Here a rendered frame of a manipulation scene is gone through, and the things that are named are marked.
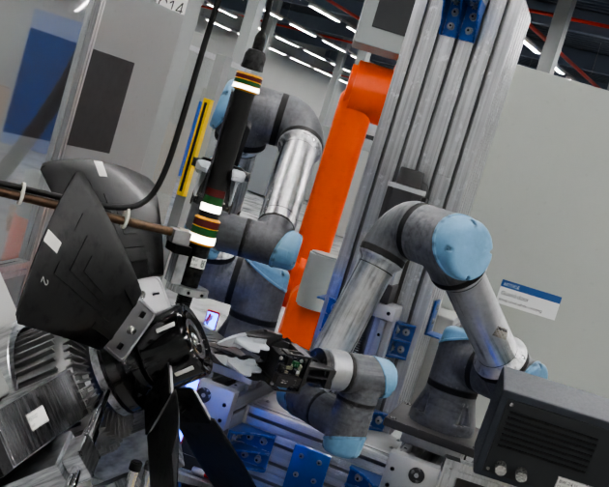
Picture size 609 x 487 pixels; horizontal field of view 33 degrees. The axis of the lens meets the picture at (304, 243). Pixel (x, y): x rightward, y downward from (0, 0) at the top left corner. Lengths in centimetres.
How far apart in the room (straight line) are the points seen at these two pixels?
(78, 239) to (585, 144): 233
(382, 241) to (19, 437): 92
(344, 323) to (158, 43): 450
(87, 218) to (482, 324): 95
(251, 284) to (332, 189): 337
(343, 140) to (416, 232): 376
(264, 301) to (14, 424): 115
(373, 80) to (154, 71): 145
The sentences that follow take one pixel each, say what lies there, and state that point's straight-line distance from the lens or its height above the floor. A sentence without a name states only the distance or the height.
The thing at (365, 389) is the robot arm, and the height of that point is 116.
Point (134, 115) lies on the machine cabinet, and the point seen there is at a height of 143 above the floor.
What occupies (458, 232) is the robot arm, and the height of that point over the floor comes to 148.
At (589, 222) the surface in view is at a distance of 348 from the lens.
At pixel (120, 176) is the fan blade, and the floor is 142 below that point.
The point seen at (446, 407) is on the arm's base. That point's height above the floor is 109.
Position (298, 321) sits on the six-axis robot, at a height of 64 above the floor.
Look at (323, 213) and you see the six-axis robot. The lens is 575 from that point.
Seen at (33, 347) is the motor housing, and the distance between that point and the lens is 160.
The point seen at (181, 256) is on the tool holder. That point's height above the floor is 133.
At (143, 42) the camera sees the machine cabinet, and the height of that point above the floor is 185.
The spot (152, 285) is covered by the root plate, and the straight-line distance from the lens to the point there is 166.
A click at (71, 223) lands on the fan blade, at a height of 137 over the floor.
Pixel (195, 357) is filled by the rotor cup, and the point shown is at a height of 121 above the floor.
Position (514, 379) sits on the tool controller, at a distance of 203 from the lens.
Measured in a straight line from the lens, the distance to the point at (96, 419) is 149.
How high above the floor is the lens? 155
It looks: 5 degrees down
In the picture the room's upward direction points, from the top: 17 degrees clockwise
